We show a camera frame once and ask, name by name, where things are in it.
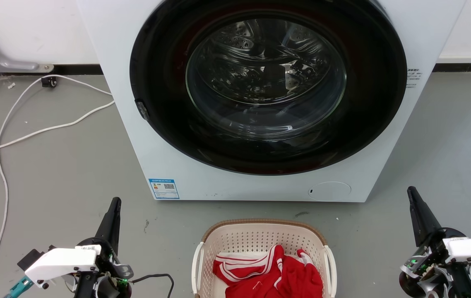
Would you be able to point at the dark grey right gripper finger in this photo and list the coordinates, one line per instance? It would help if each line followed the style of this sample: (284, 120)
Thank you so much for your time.
(422, 217)

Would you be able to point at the red white-striped garment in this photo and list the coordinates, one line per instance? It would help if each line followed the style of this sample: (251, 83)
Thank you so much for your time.
(289, 277)

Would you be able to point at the small black floor fitting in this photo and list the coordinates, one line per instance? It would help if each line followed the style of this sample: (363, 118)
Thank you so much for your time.
(49, 81)

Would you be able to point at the cream plastic laundry basket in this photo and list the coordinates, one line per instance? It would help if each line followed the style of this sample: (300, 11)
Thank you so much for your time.
(256, 236)

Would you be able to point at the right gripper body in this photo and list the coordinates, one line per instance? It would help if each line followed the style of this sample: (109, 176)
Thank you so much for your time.
(463, 258)

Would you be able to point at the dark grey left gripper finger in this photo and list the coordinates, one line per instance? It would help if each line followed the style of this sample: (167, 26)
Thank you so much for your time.
(110, 223)

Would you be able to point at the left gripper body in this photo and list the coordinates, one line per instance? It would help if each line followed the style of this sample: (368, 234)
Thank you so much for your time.
(63, 263)

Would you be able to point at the black round washer door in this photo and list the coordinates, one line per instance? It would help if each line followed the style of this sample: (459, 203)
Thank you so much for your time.
(161, 107)

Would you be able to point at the round white filter cover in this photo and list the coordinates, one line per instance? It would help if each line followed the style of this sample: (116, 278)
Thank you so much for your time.
(329, 191)

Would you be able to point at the teal plastic clip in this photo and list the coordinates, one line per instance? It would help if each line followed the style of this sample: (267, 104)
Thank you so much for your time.
(18, 287)

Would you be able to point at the blue energy label sticker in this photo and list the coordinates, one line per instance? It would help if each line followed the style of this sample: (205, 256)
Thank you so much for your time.
(164, 188)

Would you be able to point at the white front-load washing machine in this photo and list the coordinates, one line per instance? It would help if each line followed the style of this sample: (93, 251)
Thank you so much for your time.
(426, 25)

